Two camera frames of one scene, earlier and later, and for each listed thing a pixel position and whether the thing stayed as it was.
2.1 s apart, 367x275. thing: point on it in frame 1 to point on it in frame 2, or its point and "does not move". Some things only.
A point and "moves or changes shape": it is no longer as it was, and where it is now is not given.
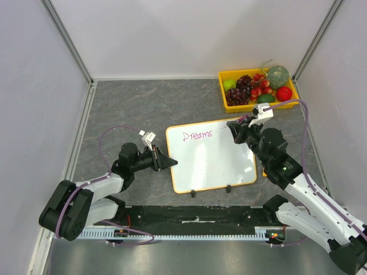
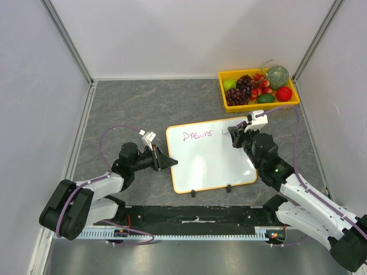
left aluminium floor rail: x=71 y=166 does not move
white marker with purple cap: x=241 y=118 moves or changes shape
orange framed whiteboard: x=209 y=157 does not move
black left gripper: x=160 y=161 does not move
